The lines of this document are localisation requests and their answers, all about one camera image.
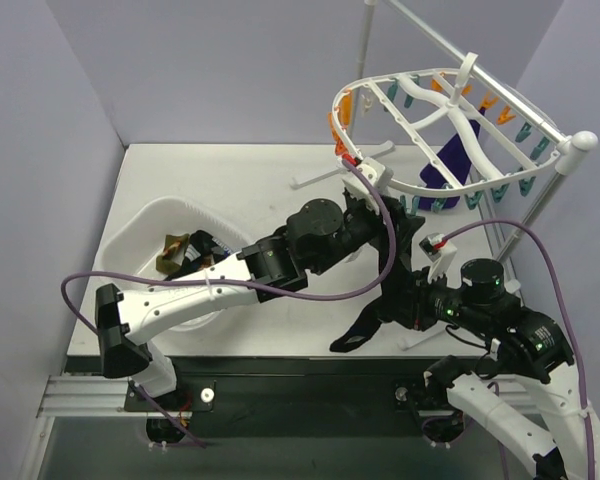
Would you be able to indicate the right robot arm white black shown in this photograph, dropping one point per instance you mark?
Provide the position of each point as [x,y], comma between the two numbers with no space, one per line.
[522,342]

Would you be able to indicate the aluminium rail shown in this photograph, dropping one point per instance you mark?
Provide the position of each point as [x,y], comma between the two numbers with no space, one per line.
[82,396]

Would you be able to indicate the white round clip hanger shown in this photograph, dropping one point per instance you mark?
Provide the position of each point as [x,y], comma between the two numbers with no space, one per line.
[440,140]

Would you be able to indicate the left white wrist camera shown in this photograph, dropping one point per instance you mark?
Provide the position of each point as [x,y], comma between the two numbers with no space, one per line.
[376,174]

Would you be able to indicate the white plastic basket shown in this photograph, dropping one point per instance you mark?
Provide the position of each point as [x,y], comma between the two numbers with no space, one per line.
[140,235]

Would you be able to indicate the silver white drying rack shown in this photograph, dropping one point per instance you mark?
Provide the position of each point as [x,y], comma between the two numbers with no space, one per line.
[580,145]

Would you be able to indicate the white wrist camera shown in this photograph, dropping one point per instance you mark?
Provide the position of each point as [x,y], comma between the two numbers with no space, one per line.
[440,253]
[376,174]

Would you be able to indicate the striped olive sock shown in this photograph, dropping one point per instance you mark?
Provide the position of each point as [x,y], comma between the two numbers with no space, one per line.
[166,261]

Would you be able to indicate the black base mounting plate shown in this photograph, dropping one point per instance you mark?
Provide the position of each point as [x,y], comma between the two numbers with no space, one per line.
[306,398]

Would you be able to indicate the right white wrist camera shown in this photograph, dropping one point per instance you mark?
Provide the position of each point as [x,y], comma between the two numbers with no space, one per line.
[440,253]

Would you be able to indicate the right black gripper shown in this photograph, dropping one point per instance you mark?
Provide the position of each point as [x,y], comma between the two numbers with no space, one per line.
[410,304]

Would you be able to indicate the black blue sock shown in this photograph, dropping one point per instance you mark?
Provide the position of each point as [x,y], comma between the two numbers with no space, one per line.
[395,304]
[203,251]

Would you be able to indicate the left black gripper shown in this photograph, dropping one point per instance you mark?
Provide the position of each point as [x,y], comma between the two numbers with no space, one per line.
[387,215]

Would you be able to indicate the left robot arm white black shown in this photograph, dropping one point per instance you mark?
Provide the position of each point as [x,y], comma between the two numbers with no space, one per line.
[313,240]

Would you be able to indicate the purple sock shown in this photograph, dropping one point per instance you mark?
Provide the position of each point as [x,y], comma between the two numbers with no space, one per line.
[454,157]

